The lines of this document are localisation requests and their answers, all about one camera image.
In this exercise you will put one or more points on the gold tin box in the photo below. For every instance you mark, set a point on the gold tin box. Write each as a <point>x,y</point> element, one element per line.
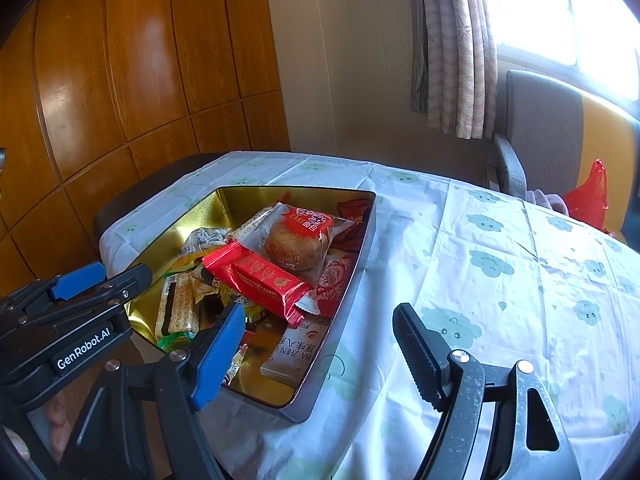
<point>210,210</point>

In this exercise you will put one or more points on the window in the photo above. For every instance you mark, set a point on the window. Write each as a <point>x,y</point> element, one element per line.
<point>550,10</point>

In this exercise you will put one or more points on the small dark red packet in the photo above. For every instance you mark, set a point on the small dark red packet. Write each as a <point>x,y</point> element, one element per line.
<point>355,211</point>

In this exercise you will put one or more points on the cracker packet green ends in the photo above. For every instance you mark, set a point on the cracker packet green ends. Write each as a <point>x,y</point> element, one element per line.
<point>175,305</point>

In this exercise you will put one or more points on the grey yellow blue sofa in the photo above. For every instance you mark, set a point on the grey yellow blue sofa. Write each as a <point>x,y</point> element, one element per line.
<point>540,120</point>

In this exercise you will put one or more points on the wooden wardrobe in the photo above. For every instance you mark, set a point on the wooden wardrobe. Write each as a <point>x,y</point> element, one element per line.
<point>125,85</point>

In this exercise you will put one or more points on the pink patterned curtain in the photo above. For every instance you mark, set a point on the pink patterned curtain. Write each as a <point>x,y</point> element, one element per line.
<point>455,60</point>

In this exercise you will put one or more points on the red white emblem packet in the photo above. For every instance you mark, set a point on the red white emblem packet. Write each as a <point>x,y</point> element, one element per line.
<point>335,280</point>

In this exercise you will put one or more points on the gold black snack packet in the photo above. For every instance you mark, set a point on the gold black snack packet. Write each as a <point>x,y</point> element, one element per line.
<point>210,287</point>

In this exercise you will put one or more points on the white printed card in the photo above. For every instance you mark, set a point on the white printed card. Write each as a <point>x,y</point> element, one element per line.
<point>295,350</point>

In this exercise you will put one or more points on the red plastic bag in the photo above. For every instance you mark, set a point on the red plastic bag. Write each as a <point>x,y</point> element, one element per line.
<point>587,200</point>

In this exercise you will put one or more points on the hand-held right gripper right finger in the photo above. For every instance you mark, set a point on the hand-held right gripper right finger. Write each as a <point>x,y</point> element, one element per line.
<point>417,355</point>

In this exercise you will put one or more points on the white cloud-print tablecloth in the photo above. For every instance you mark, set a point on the white cloud-print tablecloth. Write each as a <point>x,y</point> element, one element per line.
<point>450,240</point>

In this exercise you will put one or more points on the person's left hand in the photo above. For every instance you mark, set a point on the person's left hand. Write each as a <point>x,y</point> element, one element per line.
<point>59,420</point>

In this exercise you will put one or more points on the round pastry packet red label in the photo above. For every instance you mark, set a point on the round pastry packet red label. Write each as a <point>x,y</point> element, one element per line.
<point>297,245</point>

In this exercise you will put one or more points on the pink cloth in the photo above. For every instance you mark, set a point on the pink cloth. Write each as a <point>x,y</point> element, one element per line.
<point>547,200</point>

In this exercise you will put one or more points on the long red snack packet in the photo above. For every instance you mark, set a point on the long red snack packet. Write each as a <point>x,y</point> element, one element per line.
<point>260,280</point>

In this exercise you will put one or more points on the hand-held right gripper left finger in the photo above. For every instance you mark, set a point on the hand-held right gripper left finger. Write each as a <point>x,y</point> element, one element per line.
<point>220,355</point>

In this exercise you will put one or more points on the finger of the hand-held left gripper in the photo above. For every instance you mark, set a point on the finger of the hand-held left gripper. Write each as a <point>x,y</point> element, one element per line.
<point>122,287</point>
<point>80,280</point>

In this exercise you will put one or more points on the white yellow snack packet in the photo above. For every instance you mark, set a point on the white yellow snack packet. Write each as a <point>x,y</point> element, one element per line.
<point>205,240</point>

